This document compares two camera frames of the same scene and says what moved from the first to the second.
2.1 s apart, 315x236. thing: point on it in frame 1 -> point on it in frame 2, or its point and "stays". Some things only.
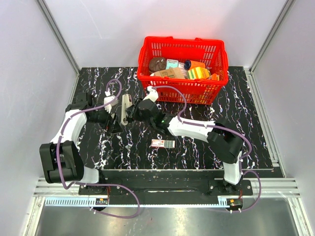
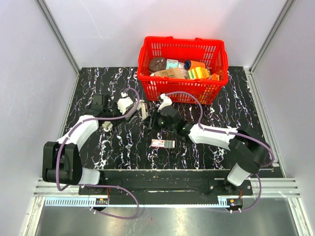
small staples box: (167, 143) stays
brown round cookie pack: (156, 64) stays
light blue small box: (171, 63) stays
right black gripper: (132, 111) -> (155, 116)
